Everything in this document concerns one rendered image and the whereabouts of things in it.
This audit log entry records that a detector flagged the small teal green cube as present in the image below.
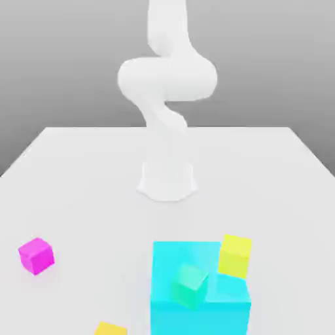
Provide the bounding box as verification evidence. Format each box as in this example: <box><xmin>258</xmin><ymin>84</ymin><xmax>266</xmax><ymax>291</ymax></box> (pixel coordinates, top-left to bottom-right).
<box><xmin>171</xmin><ymin>263</ymin><xmax>210</xmax><ymax>311</ymax></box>

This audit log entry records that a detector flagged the small golden yellow cube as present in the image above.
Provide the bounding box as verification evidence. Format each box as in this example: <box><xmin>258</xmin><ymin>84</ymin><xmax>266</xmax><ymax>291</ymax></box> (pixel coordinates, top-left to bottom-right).
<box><xmin>94</xmin><ymin>321</ymin><xmax>128</xmax><ymax>335</ymax></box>

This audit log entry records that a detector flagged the small magenta cube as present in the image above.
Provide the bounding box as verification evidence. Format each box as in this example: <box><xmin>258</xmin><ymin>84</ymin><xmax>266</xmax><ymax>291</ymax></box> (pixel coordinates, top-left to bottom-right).
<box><xmin>18</xmin><ymin>237</ymin><xmax>56</xmax><ymax>276</ymax></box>

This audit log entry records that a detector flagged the large cyan box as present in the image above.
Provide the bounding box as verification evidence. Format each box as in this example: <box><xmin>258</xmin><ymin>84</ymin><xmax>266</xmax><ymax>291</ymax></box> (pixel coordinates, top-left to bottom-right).
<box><xmin>150</xmin><ymin>241</ymin><xmax>253</xmax><ymax>335</ymax></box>

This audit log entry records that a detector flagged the small lime yellow cube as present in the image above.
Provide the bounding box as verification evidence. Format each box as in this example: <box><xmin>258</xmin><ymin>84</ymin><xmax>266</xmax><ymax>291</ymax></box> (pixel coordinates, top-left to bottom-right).
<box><xmin>217</xmin><ymin>234</ymin><xmax>253</xmax><ymax>280</ymax></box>

